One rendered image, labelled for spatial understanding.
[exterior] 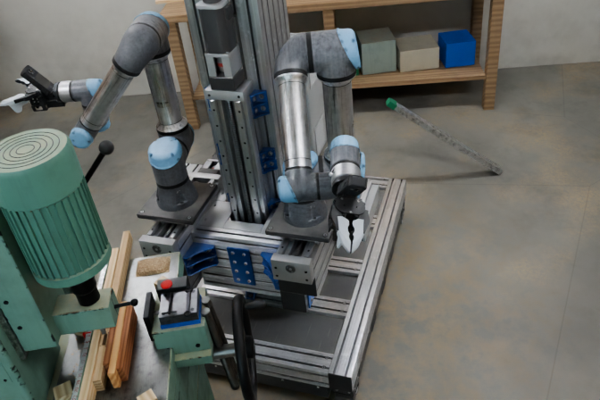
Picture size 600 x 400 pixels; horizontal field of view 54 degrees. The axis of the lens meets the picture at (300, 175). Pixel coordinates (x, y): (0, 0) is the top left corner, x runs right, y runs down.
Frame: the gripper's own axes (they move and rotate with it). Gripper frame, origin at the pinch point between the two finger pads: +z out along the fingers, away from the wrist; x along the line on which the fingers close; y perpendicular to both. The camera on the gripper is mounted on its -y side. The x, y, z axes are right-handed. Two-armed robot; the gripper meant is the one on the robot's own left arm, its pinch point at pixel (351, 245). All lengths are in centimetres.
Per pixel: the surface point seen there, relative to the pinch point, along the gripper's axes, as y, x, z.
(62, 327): 36, 63, 8
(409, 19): 118, -86, -308
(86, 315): 32, 57, 7
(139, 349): 44, 45, 8
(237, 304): 33.8, 21.8, -2.4
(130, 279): 52, 52, -17
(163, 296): 34, 41, -2
